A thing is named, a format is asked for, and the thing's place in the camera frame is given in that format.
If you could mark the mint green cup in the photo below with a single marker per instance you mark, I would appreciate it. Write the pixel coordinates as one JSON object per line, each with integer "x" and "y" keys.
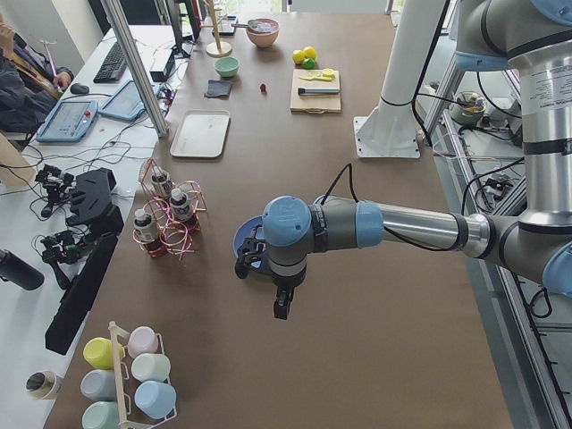
{"x": 101, "y": 415}

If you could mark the steel muddler black tip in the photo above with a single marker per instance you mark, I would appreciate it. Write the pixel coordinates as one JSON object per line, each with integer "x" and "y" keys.
{"x": 305, "y": 92}

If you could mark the teach pendant near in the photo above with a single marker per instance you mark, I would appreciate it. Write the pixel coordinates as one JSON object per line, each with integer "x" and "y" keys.
{"x": 68, "y": 122}

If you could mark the lemon slice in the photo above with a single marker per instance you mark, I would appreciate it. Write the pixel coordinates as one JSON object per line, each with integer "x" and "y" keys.
{"x": 328, "y": 74}

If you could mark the black keyboard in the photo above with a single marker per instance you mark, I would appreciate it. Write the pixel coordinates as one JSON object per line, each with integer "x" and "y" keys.
{"x": 113, "y": 67}

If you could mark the teach pendant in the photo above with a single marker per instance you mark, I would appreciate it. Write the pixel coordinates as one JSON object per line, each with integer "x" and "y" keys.
{"x": 125, "y": 104}
{"x": 68, "y": 122}

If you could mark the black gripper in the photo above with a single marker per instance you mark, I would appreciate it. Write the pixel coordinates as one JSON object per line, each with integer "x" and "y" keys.
{"x": 283, "y": 284}

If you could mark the tea bottle near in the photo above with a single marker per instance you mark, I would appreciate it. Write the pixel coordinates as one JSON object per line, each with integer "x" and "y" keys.
{"x": 147, "y": 230}

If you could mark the white cup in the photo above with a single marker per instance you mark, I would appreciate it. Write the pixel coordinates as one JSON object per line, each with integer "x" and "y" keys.
{"x": 151, "y": 367}

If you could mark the white camera mast base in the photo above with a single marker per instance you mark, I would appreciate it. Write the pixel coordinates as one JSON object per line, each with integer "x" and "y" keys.
{"x": 389, "y": 131}

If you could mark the cream rabbit tray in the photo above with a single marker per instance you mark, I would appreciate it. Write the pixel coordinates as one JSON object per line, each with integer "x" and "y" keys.
{"x": 201, "y": 134}

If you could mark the metal ice scoop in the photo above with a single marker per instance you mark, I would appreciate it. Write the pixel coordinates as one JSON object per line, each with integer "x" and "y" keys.
{"x": 257, "y": 26}

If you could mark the aluminium frame post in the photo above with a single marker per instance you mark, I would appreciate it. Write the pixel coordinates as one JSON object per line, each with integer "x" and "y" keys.
{"x": 116, "y": 17}

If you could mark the light blue cup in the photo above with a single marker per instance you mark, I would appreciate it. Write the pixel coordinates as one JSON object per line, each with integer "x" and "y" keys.
{"x": 156, "y": 400}

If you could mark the tea bottle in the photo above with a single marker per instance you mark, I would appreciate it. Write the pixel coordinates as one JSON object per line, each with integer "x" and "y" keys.
{"x": 180, "y": 205}
{"x": 161, "y": 181}
{"x": 147, "y": 230}

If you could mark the tea bottle middle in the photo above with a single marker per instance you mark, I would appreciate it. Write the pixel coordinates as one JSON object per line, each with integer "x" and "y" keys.
{"x": 180, "y": 205}

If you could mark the grey cup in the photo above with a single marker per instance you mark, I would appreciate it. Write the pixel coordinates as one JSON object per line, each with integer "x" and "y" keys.
{"x": 99, "y": 385}

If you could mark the white cup rack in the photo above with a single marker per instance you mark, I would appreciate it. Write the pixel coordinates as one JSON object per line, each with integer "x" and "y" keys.
{"x": 121, "y": 376}

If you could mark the wooden cutting board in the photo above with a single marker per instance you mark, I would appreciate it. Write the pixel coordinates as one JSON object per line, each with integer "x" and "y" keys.
{"x": 330, "y": 104}

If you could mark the yellow plastic knife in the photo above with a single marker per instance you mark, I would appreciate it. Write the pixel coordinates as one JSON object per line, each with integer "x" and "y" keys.
{"x": 317, "y": 77}

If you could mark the tea bottle far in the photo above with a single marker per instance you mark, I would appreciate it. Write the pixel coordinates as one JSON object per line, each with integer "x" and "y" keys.
{"x": 161, "y": 181}

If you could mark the whole lemon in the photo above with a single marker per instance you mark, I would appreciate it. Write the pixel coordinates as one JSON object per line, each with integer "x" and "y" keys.
{"x": 310, "y": 52}
{"x": 298, "y": 56}

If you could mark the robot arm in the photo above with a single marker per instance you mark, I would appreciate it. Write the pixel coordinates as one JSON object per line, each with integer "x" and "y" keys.
{"x": 532, "y": 37}

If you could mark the teach pendant far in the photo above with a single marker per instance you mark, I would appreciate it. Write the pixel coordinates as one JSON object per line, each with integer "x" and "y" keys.
{"x": 125, "y": 104}

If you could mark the green lime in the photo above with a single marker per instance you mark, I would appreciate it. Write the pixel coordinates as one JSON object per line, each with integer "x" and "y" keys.
{"x": 308, "y": 64}

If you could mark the wooden cup tree stand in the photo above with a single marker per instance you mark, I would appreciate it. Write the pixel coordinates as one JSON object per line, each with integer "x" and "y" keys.
{"x": 218, "y": 48}

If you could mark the grey folded cloth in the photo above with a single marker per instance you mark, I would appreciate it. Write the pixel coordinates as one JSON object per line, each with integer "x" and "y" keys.
{"x": 218, "y": 89}

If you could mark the computer mouse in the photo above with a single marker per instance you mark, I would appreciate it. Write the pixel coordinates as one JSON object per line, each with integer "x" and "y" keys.
{"x": 79, "y": 89}

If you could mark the pink bowl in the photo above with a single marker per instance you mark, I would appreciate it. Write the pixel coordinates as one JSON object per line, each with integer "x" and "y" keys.
{"x": 264, "y": 40}

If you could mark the seated person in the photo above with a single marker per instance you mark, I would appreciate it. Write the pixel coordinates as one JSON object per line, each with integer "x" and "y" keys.
{"x": 30, "y": 87}

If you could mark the copper wire bottle rack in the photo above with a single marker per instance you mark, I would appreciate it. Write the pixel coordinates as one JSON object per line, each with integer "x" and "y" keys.
{"x": 176, "y": 236}

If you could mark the black water bottle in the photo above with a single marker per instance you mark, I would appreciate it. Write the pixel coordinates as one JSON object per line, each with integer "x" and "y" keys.
{"x": 17, "y": 271}

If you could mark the blue plate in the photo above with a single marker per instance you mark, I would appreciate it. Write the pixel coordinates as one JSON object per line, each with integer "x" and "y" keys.
{"x": 318, "y": 220}

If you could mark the green bowl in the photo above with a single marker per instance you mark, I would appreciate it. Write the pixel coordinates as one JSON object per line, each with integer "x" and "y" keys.
{"x": 227, "y": 67}

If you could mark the pink cup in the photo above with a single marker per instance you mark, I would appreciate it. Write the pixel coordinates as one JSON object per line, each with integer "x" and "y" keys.
{"x": 142, "y": 340}

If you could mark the yellow cup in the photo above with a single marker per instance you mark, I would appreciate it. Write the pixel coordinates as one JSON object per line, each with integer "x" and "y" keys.
{"x": 98, "y": 353}

